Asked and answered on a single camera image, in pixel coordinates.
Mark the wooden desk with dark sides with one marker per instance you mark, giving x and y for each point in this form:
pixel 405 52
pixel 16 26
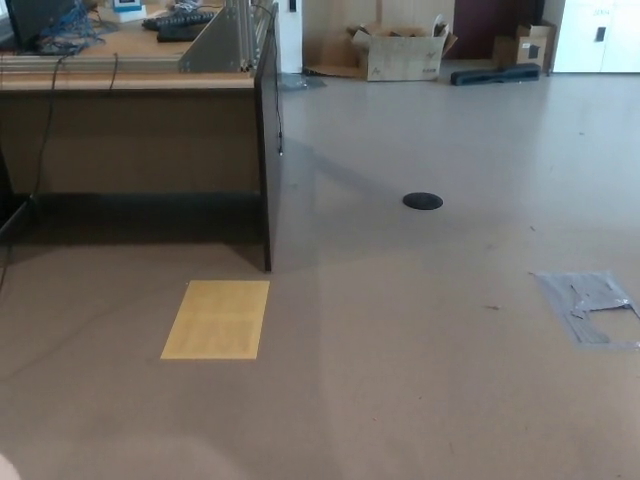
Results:
pixel 130 140

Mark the grey torn floor tape patch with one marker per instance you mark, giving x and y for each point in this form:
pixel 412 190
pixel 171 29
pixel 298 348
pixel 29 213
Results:
pixel 567 300

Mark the white cabinet doors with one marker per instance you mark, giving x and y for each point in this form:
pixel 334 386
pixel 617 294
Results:
pixel 597 35

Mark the yellow rectangular floor sheet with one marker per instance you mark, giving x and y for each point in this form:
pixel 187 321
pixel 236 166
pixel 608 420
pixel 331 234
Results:
pixel 216 320

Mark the large open cardboard box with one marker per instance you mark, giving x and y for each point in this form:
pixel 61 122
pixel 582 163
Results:
pixel 404 57

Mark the white and blue box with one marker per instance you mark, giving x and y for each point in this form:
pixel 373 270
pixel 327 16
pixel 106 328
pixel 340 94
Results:
pixel 128 9

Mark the black keyboard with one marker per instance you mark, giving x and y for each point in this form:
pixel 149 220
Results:
pixel 179 34
pixel 179 20

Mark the plain brown cardboard box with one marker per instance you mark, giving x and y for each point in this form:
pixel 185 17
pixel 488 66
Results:
pixel 505 52

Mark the long black foam block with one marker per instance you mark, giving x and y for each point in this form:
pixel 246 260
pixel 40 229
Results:
pixel 495 75

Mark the black round floor cover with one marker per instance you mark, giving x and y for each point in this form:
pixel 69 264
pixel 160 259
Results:
pixel 423 200

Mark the dark red door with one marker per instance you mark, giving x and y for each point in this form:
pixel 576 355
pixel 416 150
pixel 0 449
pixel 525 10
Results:
pixel 492 25

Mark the black monitor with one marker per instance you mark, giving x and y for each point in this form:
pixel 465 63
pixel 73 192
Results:
pixel 30 20

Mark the small cardboard box with label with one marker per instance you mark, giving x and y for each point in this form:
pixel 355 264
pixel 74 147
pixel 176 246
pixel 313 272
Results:
pixel 536 50

